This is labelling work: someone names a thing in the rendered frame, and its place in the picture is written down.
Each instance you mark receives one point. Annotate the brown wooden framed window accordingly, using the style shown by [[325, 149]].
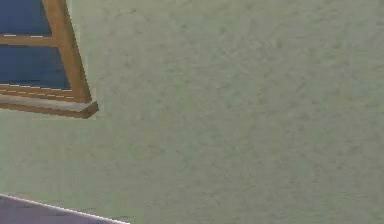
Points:
[[68, 56]]

